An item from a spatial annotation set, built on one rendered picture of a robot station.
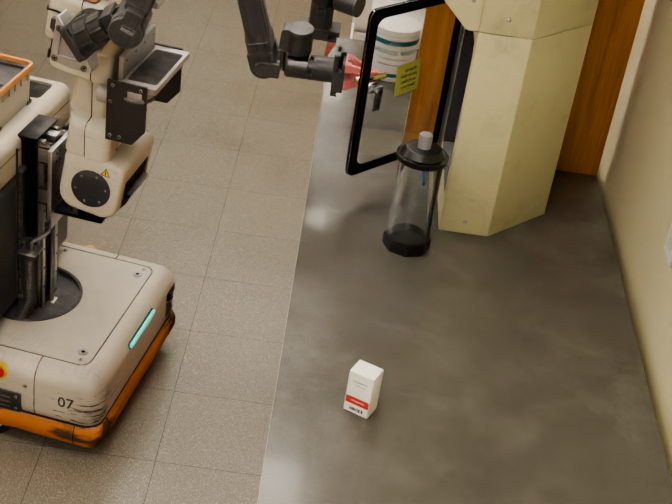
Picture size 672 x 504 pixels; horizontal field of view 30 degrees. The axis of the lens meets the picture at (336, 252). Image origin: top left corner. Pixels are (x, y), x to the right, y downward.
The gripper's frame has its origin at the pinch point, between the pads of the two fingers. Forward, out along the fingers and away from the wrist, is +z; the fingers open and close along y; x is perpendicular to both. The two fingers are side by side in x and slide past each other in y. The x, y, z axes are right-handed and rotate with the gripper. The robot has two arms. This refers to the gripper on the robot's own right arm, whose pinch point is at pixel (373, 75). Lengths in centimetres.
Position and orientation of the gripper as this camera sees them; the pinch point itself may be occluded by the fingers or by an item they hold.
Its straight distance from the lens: 282.8
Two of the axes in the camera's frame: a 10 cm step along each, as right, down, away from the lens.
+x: 0.6, -5.2, 8.5
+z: 9.9, 1.3, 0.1
